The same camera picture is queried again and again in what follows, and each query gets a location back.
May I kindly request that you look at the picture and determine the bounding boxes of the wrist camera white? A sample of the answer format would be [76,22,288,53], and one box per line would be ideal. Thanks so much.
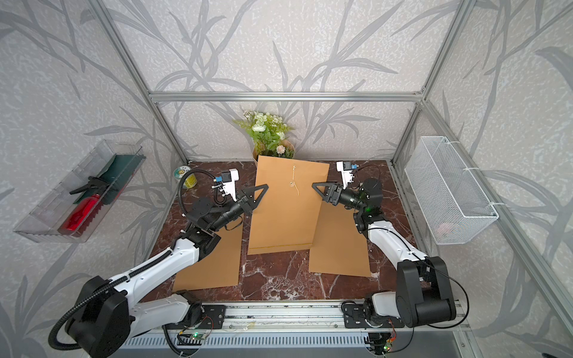
[213,169,240,201]
[336,161,359,189]

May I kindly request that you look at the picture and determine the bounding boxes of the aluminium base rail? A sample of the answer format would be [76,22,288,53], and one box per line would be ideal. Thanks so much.
[93,299,472,334]

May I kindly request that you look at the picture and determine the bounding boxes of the clear plastic wall tray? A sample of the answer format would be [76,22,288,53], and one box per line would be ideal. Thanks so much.
[14,140,145,243]

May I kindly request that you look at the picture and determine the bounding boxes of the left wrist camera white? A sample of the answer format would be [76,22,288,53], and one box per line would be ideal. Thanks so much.
[213,169,240,201]

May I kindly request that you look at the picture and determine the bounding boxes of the white wire mesh basket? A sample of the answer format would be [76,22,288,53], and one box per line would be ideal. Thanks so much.
[405,136,498,246]

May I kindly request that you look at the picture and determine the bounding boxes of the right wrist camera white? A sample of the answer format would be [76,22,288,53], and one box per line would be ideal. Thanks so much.
[336,161,359,189]

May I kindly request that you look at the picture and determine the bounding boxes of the dark green cloth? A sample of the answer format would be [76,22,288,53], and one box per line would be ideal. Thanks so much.
[70,155,146,205]

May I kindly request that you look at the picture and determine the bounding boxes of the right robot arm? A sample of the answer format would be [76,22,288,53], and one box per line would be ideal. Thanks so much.
[312,178,459,329]

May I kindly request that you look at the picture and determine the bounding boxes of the brown file bag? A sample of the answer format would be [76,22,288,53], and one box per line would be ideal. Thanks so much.
[173,220,243,291]
[309,202,371,277]
[248,156,329,255]

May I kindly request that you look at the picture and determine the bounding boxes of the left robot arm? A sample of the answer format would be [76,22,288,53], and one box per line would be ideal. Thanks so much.
[48,184,269,357]

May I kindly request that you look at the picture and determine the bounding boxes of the green plant white flowers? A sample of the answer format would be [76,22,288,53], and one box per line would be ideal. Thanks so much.
[234,110,292,148]

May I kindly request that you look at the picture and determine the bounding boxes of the pink flower pot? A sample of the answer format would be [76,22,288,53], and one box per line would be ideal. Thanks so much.
[252,140,295,161]

